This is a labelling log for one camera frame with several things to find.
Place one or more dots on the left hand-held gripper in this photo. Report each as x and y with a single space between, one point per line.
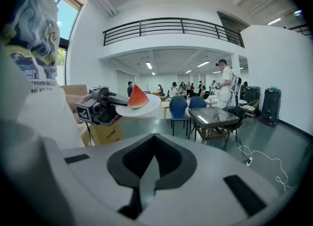
97 102

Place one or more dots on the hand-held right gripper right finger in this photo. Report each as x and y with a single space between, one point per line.
200 183

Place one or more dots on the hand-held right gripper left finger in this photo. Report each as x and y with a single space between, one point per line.
97 171

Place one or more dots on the red watermelon slice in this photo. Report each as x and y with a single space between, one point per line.
137 97

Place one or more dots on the white round plate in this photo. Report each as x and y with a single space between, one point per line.
151 105

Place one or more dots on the black glass-top patterned table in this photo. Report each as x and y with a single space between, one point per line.
212 116

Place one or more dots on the cardboard box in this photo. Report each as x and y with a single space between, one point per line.
107 133
75 90

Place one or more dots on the light wooden table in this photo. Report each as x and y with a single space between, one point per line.
166 106

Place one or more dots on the white power strip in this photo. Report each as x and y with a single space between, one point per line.
249 162

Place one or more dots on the tube ceiling light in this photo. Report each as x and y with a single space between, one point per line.
203 63
149 65

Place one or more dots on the blue chair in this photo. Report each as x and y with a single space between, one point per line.
197 102
179 107

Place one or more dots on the black backpack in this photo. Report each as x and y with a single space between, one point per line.
238 119

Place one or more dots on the black bag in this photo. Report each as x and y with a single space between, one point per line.
234 110

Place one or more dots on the person's white printed t-shirt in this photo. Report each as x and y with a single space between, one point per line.
36 73

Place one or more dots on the black balcony railing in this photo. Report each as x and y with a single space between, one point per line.
171 28

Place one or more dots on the window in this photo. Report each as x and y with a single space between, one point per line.
67 17

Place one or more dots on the black machine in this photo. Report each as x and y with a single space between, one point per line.
253 94

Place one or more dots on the black mobile robot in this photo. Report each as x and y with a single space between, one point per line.
270 106

